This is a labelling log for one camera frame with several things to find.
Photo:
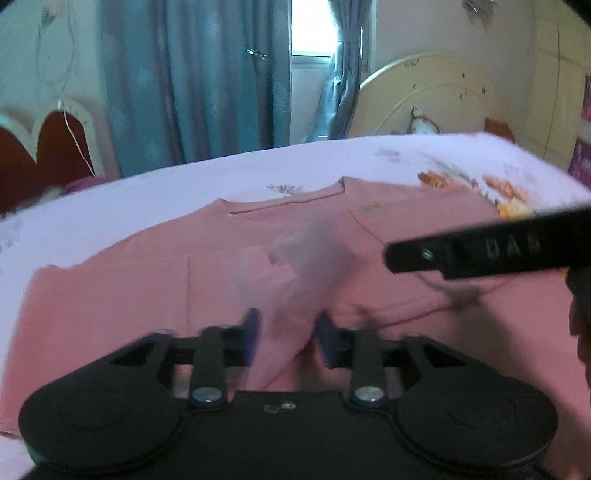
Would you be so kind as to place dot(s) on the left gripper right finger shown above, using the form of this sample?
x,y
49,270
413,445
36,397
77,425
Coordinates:
x,y
358,351

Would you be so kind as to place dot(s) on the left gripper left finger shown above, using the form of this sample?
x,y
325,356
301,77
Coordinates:
x,y
216,349

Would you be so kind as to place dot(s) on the pink long-sleeve sweater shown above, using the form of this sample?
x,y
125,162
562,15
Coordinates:
x,y
293,258

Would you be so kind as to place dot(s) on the right hand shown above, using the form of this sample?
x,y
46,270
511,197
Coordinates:
x,y
578,283

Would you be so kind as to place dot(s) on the floral pink bed sheet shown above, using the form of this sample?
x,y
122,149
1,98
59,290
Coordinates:
x,y
67,231

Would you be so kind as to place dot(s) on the orange patterned pillow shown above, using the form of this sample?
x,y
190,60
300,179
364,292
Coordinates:
x,y
499,129

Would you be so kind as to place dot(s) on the cream round headboard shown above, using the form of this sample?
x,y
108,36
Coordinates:
x,y
448,89

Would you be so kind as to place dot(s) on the cream wardrobe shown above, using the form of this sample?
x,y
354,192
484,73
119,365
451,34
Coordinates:
x,y
561,68

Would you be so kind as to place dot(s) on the blue tied right curtain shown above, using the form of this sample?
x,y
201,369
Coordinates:
x,y
341,88

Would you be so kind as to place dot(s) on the red heart-shaped headboard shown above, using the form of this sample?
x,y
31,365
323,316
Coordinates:
x,y
60,149

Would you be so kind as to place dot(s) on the blue centre curtain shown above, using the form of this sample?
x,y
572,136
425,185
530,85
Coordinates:
x,y
188,81

